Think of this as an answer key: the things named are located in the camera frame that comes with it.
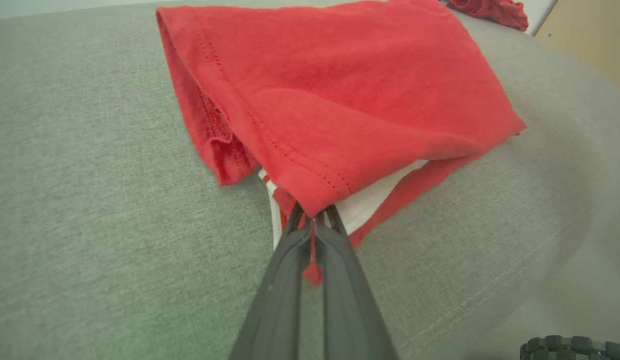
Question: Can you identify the red jersey with black lettering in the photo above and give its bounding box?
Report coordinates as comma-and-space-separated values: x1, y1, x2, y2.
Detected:
156, 0, 528, 286

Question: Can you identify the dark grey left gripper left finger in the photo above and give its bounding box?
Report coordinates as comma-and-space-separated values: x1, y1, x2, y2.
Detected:
230, 202, 313, 360

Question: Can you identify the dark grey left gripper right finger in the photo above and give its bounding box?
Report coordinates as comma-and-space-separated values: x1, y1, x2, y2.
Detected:
315, 205, 400, 360

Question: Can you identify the stack of red jerseys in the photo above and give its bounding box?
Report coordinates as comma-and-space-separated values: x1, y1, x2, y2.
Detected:
447, 0, 529, 32

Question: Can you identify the beige wooden panel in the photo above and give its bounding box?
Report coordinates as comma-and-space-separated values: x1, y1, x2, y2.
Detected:
535, 0, 620, 91

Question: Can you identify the black segmented cable chain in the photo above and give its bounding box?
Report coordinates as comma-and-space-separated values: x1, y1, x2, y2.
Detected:
520, 335, 620, 360

